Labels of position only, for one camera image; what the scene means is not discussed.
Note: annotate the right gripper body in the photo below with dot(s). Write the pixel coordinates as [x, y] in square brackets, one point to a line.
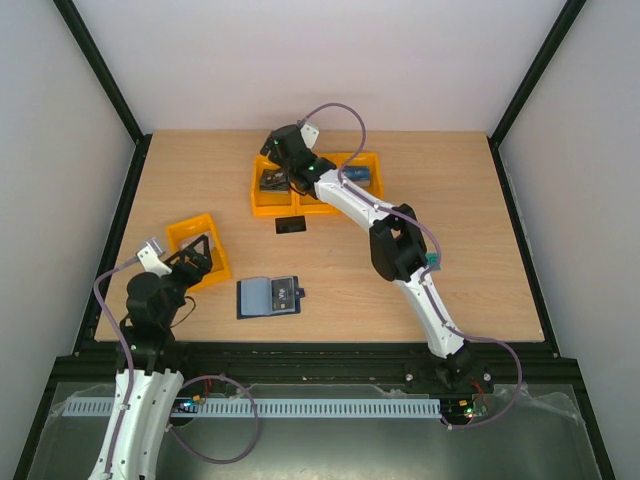
[282, 167]

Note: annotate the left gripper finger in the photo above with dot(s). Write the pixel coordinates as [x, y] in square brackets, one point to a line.
[188, 255]
[205, 261]

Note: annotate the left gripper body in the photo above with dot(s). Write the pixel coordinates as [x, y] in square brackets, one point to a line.
[191, 277]

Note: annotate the blue leather card holder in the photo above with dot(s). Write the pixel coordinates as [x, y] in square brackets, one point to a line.
[254, 298]

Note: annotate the black VIP card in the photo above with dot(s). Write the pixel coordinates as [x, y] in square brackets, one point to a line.
[283, 295]

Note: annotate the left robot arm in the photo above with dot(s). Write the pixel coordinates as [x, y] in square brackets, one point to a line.
[148, 375]

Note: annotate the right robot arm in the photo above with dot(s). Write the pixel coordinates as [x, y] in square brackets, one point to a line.
[397, 248]

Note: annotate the card in small bin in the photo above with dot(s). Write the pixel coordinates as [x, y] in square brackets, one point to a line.
[197, 243]

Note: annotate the black card stack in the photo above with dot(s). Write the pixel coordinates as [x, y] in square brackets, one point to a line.
[274, 181]

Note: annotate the blue card stack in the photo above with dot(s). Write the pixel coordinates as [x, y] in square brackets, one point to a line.
[359, 175]

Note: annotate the small yellow bin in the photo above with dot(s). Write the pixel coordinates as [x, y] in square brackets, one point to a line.
[196, 226]

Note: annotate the yellow three-compartment bin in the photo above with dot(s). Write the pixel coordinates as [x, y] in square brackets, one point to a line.
[289, 203]

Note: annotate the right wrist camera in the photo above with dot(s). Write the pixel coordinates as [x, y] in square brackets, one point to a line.
[309, 133]

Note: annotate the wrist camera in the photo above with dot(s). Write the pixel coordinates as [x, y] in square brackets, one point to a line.
[149, 256]
[309, 133]

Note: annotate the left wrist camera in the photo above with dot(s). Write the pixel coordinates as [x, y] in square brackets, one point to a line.
[149, 256]

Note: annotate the white slotted cable duct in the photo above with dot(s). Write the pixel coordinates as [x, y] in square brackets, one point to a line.
[312, 408]

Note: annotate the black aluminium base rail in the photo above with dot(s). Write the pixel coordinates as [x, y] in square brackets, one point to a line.
[383, 363]

